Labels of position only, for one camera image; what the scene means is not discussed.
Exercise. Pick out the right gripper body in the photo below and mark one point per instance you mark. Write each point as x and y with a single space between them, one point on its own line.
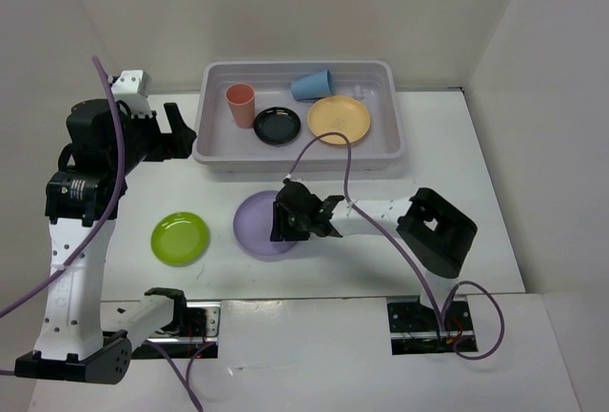
304 219

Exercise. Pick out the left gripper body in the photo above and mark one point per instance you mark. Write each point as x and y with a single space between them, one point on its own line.
145 141

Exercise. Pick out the purple plastic plate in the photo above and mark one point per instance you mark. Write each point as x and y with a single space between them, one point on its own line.
252 225

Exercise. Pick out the pink plastic cup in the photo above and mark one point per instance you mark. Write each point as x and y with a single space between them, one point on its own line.
241 101

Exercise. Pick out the black plastic plate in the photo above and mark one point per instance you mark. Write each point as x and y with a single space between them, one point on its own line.
277 126

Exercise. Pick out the green plastic plate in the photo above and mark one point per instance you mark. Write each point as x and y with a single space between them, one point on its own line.
180 239

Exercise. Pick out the orange plastic plate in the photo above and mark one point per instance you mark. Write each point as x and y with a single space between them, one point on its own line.
342 114

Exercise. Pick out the blue plastic cup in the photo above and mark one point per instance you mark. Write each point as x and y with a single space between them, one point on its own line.
313 86

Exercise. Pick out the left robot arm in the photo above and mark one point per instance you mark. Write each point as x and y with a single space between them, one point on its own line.
107 141

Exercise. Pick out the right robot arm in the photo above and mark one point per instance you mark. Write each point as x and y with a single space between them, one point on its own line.
433 235

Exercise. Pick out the lavender plastic bin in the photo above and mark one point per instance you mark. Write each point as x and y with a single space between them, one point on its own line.
224 147

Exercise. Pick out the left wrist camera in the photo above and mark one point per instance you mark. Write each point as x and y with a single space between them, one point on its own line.
134 82

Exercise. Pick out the left metal base rail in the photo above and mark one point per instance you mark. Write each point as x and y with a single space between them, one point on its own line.
202 328

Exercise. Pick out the metal base rail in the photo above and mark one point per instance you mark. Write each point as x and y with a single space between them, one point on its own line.
202 328
414 330

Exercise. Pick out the right metal base rail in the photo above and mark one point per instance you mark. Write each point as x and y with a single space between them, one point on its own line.
414 330

